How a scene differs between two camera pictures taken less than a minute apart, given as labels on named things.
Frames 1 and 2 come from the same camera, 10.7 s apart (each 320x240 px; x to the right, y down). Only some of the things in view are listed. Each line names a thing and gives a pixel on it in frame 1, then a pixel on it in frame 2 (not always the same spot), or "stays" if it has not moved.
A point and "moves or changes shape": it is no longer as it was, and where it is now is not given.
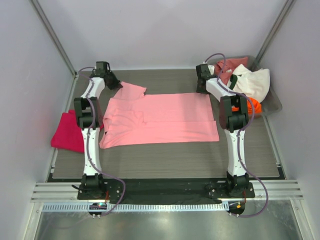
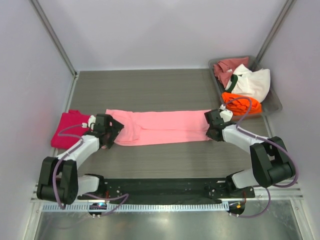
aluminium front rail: (67, 192) stays
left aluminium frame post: (54, 35) stays
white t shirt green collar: (254, 84) stays
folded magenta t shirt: (68, 135) stays
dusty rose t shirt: (225, 71) stays
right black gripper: (201, 91) → (209, 135)
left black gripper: (116, 83) → (115, 128)
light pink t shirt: (131, 117) moves or changes shape
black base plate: (163, 191) stays
